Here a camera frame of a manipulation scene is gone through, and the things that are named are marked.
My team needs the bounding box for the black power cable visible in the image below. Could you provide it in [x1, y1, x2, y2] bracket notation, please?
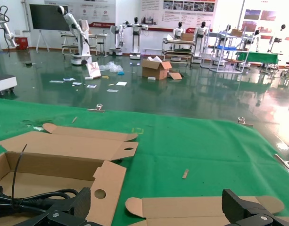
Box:
[0, 183, 79, 215]

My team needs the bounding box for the white humanoid robot black head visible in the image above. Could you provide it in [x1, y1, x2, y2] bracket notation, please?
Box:
[173, 21, 186, 40]
[249, 29, 262, 52]
[193, 21, 212, 64]
[268, 24, 288, 54]

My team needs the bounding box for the wall information board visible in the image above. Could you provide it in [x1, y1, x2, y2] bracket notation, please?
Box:
[140, 0, 217, 32]

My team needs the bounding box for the silver binder clip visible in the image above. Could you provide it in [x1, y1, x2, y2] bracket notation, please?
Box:
[237, 116, 254, 128]
[87, 103, 105, 113]

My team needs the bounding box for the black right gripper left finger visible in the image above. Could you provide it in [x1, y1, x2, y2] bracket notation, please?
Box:
[24, 187, 98, 226]

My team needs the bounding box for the white metal rack frame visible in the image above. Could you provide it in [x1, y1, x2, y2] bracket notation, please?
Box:
[200, 29, 251, 73]

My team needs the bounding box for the white workbench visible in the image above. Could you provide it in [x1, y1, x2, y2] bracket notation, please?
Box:
[60, 32, 98, 56]

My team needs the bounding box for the metal shelf cart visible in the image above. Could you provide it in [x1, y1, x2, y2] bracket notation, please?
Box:
[162, 37, 196, 64]

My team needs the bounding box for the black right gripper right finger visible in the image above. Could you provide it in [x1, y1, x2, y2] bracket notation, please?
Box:
[221, 188, 289, 226]

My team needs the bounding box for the red box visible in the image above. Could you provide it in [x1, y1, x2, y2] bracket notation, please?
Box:
[16, 36, 29, 50]

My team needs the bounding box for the white machine base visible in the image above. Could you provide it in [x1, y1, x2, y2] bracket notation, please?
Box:
[0, 55, 17, 95]

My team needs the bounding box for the clear plastic bag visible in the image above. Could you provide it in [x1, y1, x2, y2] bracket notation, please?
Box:
[99, 61, 124, 73]

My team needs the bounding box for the white paper bag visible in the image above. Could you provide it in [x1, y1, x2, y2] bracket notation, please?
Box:
[85, 62, 102, 80]

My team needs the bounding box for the open brown cardboard mailer box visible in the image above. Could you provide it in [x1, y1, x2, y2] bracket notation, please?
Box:
[0, 122, 139, 226]
[124, 195, 289, 226]

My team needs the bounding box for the black display screen on stand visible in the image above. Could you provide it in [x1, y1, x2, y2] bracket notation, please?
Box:
[29, 3, 71, 52]

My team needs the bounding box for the white humanoid robot arms outstretched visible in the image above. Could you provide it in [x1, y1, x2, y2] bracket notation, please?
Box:
[119, 16, 149, 59]

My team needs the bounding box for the table with green cover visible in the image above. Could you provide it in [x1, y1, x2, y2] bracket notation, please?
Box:
[237, 50, 280, 71]

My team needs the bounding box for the white wheeled robot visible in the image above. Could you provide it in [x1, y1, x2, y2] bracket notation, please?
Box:
[109, 24, 124, 57]

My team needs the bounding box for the white jointed robot arm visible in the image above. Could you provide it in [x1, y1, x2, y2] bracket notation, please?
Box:
[0, 0, 20, 49]

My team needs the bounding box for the large open cardboard carton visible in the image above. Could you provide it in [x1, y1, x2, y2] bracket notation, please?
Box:
[141, 56, 183, 81]

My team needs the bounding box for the green table cloth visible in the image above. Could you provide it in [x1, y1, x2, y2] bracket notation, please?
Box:
[0, 97, 289, 226]

